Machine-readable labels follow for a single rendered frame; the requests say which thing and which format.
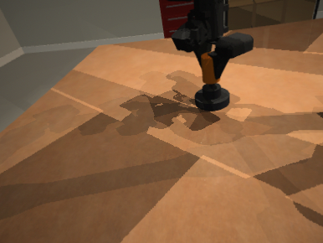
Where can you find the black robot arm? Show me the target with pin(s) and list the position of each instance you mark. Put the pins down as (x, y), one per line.
(194, 32)

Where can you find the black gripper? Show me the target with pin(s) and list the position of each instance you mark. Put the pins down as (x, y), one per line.
(226, 47)

